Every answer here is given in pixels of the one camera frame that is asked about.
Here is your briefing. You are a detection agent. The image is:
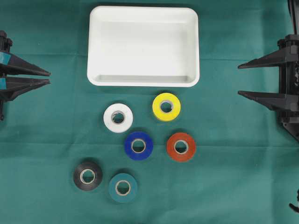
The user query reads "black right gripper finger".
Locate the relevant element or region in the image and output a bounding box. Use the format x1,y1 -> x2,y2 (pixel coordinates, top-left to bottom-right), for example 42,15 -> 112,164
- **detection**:
238,49 -> 299,69
238,91 -> 299,111

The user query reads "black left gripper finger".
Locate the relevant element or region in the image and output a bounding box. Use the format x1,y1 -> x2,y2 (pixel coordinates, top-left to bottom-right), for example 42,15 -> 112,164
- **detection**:
0,51 -> 50,76
0,77 -> 50,101

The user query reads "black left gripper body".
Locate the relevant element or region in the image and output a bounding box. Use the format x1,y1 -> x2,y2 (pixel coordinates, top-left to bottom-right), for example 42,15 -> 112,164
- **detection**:
0,30 -> 14,121

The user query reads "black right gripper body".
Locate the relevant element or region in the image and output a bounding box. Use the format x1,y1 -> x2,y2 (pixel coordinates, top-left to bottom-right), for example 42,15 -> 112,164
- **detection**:
278,35 -> 299,140

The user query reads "white tape roll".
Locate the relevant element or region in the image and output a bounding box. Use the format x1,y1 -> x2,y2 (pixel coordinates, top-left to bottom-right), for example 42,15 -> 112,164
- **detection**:
103,103 -> 134,133

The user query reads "yellow tape roll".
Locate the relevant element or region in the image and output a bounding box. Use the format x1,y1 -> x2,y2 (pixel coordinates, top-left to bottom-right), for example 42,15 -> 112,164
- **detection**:
152,92 -> 181,122

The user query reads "red tape roll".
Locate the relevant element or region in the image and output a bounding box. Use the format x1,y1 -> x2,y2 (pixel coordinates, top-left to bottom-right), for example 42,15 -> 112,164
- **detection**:
166,132 -> 196,162

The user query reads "green tape roll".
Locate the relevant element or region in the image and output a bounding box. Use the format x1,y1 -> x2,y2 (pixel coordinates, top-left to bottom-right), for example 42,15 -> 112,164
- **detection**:
108,173 -> 138,203

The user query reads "white rectangular plastic case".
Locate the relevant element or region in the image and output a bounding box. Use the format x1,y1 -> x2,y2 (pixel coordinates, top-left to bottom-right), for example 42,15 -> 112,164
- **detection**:
87,6 -> 200,87

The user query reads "black tape roll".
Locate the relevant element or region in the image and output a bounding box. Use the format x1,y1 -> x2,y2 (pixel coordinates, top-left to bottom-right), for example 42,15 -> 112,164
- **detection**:
73,161 -> 103,191

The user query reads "blue tape roll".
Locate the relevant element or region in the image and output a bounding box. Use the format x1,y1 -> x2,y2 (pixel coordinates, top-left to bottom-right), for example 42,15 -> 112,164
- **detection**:
124,132 -> 153,161

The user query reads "green table cloth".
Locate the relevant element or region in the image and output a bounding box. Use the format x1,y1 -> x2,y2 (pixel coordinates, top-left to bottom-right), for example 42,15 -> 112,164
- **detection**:
0,0 -> 299,224

